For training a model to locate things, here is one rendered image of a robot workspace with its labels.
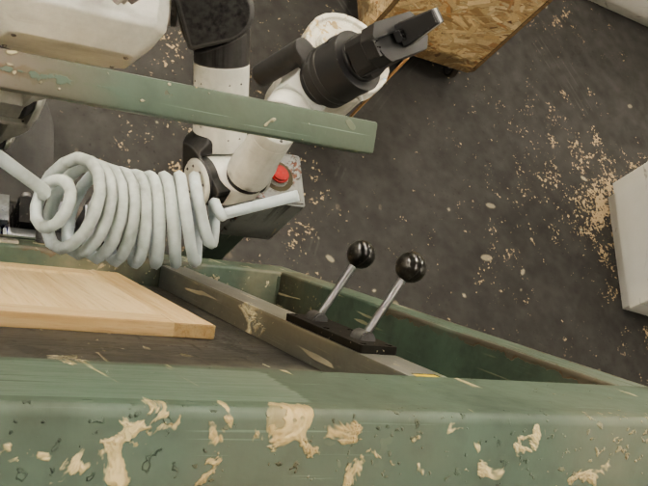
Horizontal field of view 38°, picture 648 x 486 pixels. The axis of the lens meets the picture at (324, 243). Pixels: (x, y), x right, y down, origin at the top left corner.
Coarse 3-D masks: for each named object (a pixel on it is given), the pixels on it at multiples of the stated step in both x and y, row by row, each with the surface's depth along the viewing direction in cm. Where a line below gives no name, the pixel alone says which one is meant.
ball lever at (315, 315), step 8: (360, 240) 121; (352, 248) 120; (360, 248) 120; (368, 248) 120; (352, 256) 120; (360, 256) 120; (368, 256) 120; (352, 264) 121; (360, 264) 120; (368, 264) 121; (344, 272) 121; (352, 272) 121; (344, 280) 120; (336, 288) 120; (328, 296) 120; (336, 296) 120; (328, 304) 120; (312, 312) 119; (320, 312) 118; (312, 320) 118; (320, 320) 118
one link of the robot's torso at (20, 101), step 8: (0, 96) 190; (8, 96) 191; (16, 96) 192; (24, 96) 191; (32, 96) 184; (0, 104) 193; (8, 104) 193; (16, 104) 192; (24, 104) 190; (32, 104) 199; (0, 112) 198; (8, 112) 198; (16, 112) 198; (24, 112) 199
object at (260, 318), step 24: (168, 288) 164; (192, 288) 153; (216, 288) 145; (216, 312) 143; (240, 312) 135; (264, 312) 128; (288, 312) 130; (264, 336) 127; (288, 336) 120; (312, 336) 115; (312, 360) 114; (336, 360) 109; (360, 360) 104; (384, 360) 102
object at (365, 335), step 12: (408, 252) 111; (396, 264) 110; (408, 264) 109; (420, 264) 109; (408, 276) 109; (420, 276) 110; (396, 288) 110; (384, 300) 110; (384, 312) 109; (372, 324) 109; (360, 336) 108; (372, 336) 108
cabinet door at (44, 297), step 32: (0, 288) 128; (32, 288) 132; (64, 288) 137; (96, 288) 142; (128, 288) 146; (0, 320) 109; (32, 320) 111; (64, 320) 113; (96, 320) 115; (128, 320) 117; (160, 320) 120; (192, 320) 123
